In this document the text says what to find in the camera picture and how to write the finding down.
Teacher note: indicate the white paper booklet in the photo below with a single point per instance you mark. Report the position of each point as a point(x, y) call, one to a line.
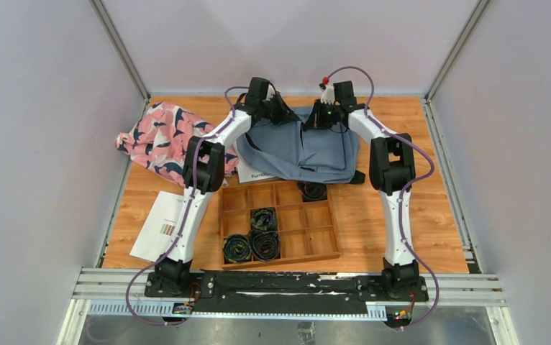
point(154, 237)

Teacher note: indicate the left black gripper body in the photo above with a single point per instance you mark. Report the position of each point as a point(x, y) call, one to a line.
point(282, 113)

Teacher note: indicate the white furniture book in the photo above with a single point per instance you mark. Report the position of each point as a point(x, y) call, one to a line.
point(248, 174)

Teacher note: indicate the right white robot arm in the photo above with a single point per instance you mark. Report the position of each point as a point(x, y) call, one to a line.
point(391, 172)

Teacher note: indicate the wooden compartment tray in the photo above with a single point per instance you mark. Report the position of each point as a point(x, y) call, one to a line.
point(307, 230)

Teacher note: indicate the aluminium rail frame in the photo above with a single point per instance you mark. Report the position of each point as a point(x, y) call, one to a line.
point(120, 292)

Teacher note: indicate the pink patterned cloth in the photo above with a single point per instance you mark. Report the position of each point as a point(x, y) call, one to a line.
point(159, 141)

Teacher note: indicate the rolled green belt bottom-left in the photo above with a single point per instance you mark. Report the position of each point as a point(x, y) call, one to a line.
point(236, 249)

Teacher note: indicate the rolled black belt top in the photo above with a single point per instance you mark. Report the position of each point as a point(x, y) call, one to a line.
point(311, 191)

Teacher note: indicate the blue grey backpack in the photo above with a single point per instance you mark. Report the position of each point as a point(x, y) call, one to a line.
point(327, 156)

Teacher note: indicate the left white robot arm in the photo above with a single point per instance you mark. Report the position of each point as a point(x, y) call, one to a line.
point(203, 175)

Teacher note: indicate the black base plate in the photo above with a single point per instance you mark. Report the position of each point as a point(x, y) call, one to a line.
point(285, 292)

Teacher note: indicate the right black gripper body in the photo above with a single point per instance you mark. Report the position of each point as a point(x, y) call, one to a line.
point(326, 115)

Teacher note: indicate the rolled dark belt bottom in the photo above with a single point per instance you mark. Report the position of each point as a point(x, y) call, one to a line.
point(265, 245)

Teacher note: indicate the rolled green belt middle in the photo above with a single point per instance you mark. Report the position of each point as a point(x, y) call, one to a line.
point(263, 219)

